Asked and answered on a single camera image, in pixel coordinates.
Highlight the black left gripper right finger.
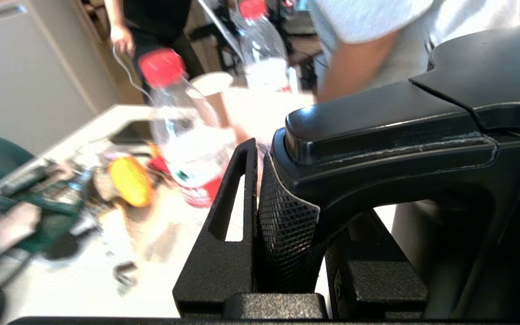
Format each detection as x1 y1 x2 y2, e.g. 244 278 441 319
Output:
325 211 429 319

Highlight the clear water bottle red cap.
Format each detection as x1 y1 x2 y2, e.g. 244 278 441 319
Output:
138 49 238 209
237 0 293 92

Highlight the beige wall cabinet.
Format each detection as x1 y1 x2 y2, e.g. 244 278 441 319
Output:
0 0 123 156

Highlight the person in grey shirt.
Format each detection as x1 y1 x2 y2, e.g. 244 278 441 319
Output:
309 0 520 103

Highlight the paper cup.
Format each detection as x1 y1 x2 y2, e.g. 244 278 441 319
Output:
190 71 248 141

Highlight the person in black clothes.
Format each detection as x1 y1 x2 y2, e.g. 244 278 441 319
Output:
104 0 207 93

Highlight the black electric kettle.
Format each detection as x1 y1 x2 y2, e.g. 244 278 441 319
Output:
269 23 520 325

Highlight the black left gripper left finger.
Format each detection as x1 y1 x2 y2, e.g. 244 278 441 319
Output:
173 138 321 317

